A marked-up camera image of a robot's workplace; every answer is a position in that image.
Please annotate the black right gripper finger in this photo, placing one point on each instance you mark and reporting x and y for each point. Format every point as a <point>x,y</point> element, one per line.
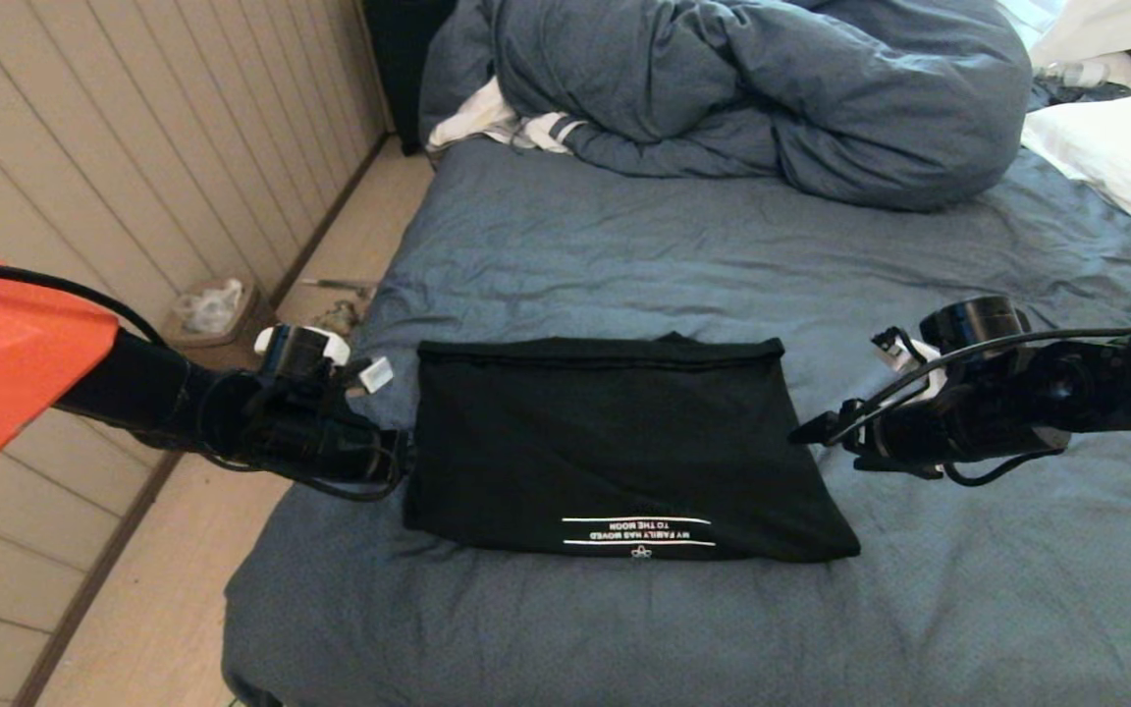
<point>835,422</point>
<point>835,439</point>

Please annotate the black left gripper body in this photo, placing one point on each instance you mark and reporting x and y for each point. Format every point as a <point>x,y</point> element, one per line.
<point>320,437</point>

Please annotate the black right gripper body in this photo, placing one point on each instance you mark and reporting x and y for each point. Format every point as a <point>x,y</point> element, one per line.
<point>948,422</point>

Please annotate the black t-shirt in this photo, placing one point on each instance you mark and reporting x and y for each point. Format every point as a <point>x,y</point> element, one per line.
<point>615,442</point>

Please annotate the left wrist motor cylinder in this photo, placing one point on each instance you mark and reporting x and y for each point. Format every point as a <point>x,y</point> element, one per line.
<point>296,358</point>

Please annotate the wrist motor cylinder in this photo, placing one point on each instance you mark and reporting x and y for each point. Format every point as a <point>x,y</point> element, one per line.
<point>973,324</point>
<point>296,358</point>

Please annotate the right wrist motor cylinder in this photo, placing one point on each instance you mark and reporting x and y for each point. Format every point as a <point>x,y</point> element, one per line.
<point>973,324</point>

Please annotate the brown trash bin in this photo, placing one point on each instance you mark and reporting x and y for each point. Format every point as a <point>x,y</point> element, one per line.
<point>232,353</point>

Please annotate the thin grey stick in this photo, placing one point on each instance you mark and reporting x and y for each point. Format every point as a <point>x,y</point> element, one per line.
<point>330,285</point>

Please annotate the clear plastic bin liner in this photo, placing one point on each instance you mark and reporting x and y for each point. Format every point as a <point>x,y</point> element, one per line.
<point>207,306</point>

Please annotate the blue bed sheet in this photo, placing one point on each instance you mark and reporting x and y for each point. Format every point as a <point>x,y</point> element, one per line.
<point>723,255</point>

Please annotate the white pillow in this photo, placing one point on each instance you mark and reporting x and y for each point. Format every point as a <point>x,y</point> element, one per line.
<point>1125,157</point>

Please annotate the blue crumpled duvet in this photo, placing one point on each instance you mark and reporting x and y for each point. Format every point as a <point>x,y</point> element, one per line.
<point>772,88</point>

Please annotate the dark grey crumpled cloth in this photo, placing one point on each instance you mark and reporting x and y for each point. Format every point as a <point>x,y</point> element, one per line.
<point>1066,95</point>

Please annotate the white striped cloth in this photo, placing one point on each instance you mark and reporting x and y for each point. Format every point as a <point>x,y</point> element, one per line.
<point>472,118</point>

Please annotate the black nightstand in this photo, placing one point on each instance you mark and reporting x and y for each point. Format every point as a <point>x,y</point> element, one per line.
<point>394,59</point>

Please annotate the white blanket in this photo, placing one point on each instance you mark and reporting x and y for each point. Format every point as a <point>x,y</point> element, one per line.
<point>1115,25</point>

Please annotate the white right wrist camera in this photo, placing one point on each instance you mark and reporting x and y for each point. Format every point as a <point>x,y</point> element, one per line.
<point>904,358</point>

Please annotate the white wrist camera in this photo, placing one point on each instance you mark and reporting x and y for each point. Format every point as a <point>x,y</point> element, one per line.
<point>904,358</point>
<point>376,374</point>

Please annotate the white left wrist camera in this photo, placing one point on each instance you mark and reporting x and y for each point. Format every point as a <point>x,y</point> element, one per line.
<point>376,374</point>

